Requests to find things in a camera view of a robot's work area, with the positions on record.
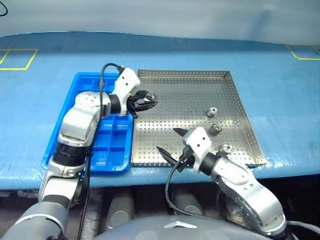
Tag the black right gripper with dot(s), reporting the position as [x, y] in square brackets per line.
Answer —
[190, 160]

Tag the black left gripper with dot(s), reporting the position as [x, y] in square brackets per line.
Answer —
[133, 102]

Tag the small metal roller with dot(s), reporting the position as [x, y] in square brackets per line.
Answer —
[149, 96]
[215, 129]
[227, 148]
[212, 111]

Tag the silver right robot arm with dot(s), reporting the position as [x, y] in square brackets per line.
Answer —
[240, 180]

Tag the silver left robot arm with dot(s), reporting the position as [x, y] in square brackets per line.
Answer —
[77, 120]

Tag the perforated steel tray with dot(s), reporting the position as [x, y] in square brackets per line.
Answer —
[180, 112]

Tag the blue plastic compartment tray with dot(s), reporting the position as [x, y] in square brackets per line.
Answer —
[117, 140]

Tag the dark grey rounded shape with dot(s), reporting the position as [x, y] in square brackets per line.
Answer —
[187, 203]
[120, 210]

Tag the grey robot torso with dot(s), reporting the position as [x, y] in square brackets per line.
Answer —
[180, 228]

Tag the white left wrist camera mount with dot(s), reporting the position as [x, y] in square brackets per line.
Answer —
[126, 82]

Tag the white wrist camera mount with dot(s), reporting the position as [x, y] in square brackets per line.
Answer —
[200, 140]
[126, 82]

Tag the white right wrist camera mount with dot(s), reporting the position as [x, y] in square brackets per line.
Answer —
[200, 140]

